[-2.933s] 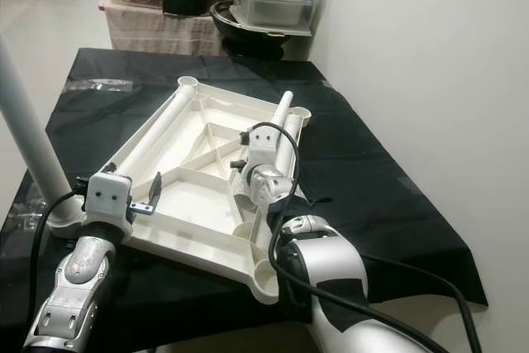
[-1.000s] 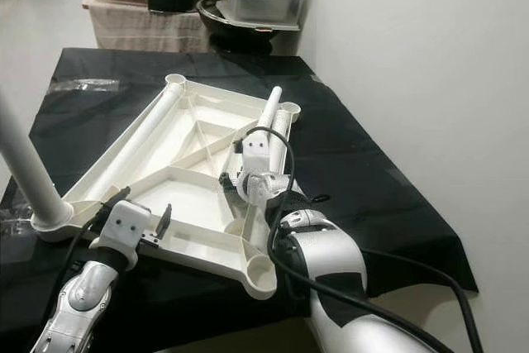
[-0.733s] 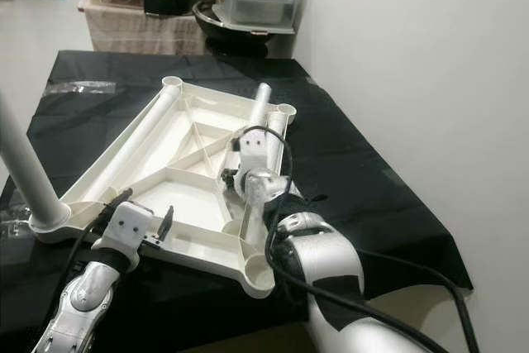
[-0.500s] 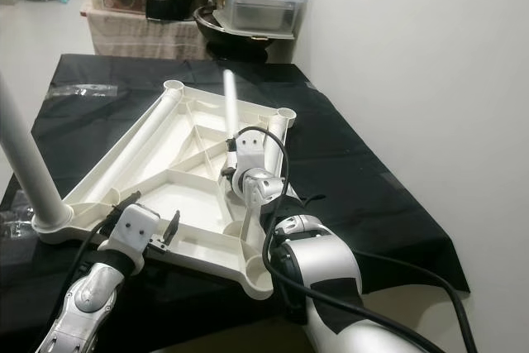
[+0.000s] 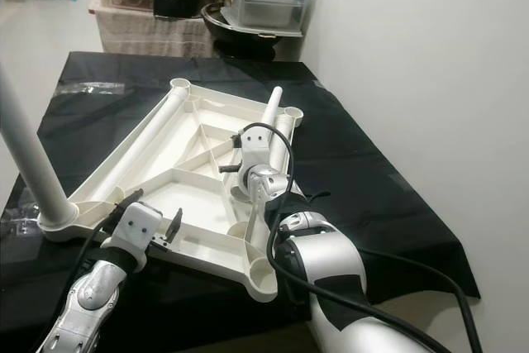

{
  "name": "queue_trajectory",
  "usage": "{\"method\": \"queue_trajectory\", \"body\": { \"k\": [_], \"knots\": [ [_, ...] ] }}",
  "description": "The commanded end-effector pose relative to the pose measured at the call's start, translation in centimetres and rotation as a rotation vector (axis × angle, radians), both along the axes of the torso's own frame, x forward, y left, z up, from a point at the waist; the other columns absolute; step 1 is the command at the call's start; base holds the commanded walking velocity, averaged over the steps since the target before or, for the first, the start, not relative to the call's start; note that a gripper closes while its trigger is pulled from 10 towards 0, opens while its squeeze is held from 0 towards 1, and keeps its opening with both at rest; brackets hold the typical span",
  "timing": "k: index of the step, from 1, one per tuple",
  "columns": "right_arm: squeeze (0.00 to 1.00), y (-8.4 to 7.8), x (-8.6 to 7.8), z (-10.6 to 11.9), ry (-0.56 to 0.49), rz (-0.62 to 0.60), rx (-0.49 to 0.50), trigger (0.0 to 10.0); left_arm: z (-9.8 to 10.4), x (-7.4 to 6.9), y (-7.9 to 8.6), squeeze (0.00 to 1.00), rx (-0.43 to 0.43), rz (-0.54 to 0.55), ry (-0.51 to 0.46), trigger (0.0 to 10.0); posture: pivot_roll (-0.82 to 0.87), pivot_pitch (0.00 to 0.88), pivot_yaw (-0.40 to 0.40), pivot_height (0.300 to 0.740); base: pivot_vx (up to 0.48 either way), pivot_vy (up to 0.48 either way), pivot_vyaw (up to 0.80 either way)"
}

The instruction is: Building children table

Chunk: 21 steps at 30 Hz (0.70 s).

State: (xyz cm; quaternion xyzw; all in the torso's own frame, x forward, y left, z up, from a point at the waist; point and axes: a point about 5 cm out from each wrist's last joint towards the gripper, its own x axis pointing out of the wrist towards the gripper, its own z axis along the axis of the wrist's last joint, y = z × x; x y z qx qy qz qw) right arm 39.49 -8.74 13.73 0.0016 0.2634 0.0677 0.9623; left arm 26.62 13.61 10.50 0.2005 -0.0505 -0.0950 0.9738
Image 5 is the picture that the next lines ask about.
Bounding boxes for cream plastic table top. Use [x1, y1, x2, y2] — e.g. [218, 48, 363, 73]
[37, 77, 305, 303]

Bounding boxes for black wok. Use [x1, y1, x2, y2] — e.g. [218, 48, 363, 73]
[200, 2, 303, 60]

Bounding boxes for clear tape strip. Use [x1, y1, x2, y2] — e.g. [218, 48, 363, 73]
[60, 82, 126, 98]
[0, 203, 24, 234]

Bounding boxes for black table cloth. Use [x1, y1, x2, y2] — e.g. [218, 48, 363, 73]
[0, 51, 482, 353]

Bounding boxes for clear lidded plastic container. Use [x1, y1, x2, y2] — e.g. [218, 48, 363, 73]
[227, 0, 313, 36]

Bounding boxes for patterned beige cloth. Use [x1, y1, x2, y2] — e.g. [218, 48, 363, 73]
[91, 7, 220, 58]

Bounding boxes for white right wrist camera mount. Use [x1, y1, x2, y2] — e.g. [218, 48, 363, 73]
[241, 123, 280, 168]

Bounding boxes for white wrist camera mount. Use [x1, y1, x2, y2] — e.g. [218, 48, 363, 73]
[120, 200, 166, 271]
[241, 123, 280, 168]

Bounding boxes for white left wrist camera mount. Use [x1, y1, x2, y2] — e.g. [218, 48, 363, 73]
[120, 200, 166, 271]

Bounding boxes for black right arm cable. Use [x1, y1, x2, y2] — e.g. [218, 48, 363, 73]
[264, 126, 484, 353]

